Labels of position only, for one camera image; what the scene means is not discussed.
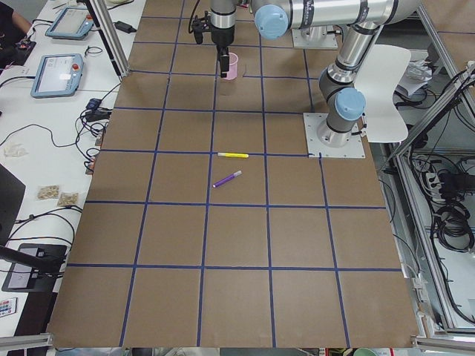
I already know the pink mesh cup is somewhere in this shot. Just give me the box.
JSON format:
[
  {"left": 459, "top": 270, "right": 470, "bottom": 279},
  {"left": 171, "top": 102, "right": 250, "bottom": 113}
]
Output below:
[{"left": 224, "top": 53, "right": 239, "bottom": 80}]

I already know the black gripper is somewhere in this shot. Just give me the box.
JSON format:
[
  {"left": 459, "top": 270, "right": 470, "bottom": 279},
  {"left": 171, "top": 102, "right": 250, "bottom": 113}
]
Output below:
[{"left": 211, "top": 24, "right": 235, "bottom": 78}]

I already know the colourful remote control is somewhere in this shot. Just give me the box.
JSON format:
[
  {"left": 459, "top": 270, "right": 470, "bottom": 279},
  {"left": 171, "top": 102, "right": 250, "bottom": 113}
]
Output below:
[{"left": 0, "top": 297, "right": 18, "bottom": 317}]

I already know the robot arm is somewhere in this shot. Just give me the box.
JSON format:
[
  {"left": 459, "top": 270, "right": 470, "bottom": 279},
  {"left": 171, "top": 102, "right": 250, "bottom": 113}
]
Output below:
[{"left": 250, "top": 0, "right": 420, "bottom": 148}]

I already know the black power adapter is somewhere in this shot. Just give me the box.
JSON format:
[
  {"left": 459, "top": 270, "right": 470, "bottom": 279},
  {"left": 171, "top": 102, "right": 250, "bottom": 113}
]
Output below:
[{"left": 114, "top": 21, "right": 137, "bottom": 33}]

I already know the crumpled white tissue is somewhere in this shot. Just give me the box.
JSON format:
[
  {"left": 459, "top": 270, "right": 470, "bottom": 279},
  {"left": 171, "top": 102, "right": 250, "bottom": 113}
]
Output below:
[{"left": 4, "top": 143, "right": 29, "bottom": 158}]

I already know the white plastic chair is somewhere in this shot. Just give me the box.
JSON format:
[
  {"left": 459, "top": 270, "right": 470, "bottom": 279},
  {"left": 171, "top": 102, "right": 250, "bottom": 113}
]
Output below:
[{"left": 354, "top": 44, "right": 411, "bottom": 143}]

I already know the yellow highlighter pen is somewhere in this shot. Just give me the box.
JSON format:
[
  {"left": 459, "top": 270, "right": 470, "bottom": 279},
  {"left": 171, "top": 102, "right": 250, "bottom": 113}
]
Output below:
[{"left": 217, "top": 152, "right": 249, "bottom": 159}]

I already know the far teach pendant tablet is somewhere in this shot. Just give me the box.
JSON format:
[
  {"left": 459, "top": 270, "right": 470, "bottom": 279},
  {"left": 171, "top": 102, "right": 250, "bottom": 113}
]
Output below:
[{"left": 45, "top": 7, "right": 94, "bottom": 40}]

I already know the teach pendant tablet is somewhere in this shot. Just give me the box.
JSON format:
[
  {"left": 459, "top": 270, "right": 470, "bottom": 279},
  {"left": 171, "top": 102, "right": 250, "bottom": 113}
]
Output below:
[
  {"left": 30, "top": 53, "right": 84, "bottom": 99},
  {"left": 45, "top": 7, "right": 94, "bottom": 40}
]

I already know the near teach pendant tablet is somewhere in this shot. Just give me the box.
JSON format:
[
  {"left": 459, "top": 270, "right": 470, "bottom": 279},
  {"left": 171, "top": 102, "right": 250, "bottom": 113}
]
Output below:
[{"left": 30, "top": 53, "right": 84, "bottom": 99}]

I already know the blue black usb adapter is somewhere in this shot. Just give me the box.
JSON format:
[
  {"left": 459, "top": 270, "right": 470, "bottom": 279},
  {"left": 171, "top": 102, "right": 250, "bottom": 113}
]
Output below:
[{"left": 86, "top": 98, "right": 102, "bottom": 111}]

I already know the purple highlighter pen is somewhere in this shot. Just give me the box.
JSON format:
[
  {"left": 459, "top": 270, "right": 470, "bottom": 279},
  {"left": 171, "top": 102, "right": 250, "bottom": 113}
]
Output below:
[{"left": 212, "top": 171, "right": 242, "bottom": 188}]

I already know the bag of nuts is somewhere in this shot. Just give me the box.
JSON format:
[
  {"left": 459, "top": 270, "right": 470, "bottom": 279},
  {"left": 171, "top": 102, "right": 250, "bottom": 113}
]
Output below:
[
  {"left": 57, "top": 192, "right": 79, "bottom": 207},
  {"left": 36, "top": 185, "right": 61, "bottom": 200}
]

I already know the aluminium frame post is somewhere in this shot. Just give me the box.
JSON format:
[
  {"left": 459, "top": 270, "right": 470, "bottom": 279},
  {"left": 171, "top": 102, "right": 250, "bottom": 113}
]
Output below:
[{"left": 83, "top": 0, "right": 130, "bottom": 78}]

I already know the white power strip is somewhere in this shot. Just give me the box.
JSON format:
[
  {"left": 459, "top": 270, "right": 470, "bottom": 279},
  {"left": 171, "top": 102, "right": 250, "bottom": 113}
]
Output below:
[{"left": 422, "top": 163, "right": 442, "bottom": 202}]

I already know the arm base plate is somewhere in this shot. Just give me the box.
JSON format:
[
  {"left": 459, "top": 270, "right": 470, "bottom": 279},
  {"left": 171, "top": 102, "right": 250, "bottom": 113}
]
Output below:
[{"left": 304, "top": 113, "right": 365, "bottom": 159}]

